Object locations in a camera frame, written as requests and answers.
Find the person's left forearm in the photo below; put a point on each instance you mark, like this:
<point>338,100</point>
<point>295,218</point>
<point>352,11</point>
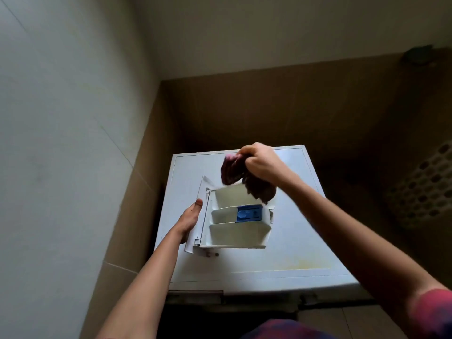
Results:
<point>141,293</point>

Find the red checkered cloth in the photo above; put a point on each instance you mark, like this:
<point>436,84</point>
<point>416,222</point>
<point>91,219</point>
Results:
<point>261,190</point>

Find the dark red shirt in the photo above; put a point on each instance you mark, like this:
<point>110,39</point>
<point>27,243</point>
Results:
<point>434,310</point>

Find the perforated plastic basket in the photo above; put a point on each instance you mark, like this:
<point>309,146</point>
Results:
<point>423,190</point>

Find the person's left hand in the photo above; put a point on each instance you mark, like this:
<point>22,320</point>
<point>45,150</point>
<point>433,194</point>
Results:
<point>189,220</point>

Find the person's right hand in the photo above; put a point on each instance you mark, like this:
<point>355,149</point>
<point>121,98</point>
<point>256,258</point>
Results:
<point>268,165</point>

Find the person's right forearm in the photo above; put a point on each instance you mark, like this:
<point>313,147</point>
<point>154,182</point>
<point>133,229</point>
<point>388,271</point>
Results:
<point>367,254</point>

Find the white washing machine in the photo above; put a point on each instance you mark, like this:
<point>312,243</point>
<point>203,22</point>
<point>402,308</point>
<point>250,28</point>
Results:
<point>300,243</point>

